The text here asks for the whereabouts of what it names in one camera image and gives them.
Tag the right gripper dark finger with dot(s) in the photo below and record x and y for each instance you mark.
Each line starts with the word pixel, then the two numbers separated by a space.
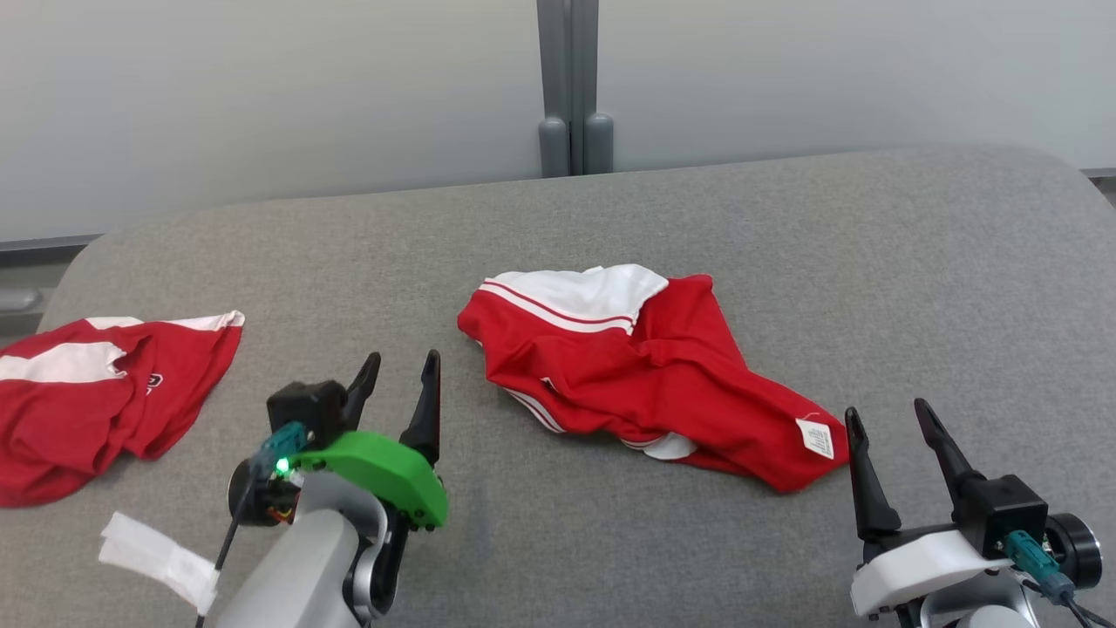
pixel 869 488
pixel 949 458

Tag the teal camera connector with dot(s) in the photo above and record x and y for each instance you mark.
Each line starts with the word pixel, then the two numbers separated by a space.
pixel 1033 563
pixel 283 445

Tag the teal right camera connector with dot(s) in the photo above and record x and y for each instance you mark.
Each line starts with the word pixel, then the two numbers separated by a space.
pixel 1033 563

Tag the grey partition base rail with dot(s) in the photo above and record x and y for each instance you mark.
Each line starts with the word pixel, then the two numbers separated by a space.
pixel 1100 173
pixel 44 244

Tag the grey double partition post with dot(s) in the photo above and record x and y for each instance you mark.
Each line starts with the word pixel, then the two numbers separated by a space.
pixel 571 87

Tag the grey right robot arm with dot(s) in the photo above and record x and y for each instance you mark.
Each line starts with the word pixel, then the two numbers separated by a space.
pixel 1077 545

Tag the teal left camera connector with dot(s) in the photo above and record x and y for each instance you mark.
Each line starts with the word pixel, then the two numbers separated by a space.
pixel 283 445

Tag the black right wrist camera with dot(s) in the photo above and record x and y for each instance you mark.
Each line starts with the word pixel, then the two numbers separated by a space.
pixel 1003 515

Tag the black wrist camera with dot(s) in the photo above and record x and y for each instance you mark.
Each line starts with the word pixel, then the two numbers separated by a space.
pixel 305 406
pixel 1003 515

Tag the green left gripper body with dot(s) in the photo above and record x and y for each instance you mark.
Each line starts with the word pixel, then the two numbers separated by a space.
pixel 392 471

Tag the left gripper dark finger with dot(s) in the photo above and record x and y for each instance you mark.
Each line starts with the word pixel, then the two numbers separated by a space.
pixel 362 392
pixel 427 410

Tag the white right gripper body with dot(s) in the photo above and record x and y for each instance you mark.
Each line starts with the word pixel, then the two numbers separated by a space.
pixel 924 567

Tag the red and white shirt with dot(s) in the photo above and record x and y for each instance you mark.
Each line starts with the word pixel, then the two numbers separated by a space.
pixel 70 419
pixel 663 366

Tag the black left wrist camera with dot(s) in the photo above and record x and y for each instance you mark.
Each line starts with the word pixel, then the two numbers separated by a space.
pixel 305 406

